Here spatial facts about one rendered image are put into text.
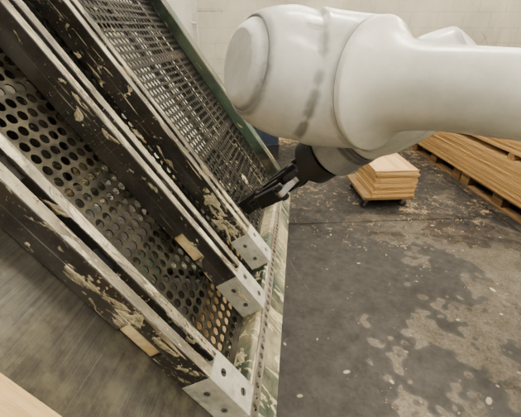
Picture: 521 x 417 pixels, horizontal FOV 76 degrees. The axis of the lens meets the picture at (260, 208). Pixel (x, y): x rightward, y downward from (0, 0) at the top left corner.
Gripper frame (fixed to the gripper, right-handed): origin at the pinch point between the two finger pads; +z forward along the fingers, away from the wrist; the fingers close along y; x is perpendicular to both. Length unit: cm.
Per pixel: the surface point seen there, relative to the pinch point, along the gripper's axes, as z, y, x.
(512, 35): 18, 610, -149
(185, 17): 178, 256, 140
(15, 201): 4.7, -27.8, 25.2
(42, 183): 5.6, -23.1, 25.6
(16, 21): 11, -3, 54
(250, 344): 24.8, -11.1, -26.9
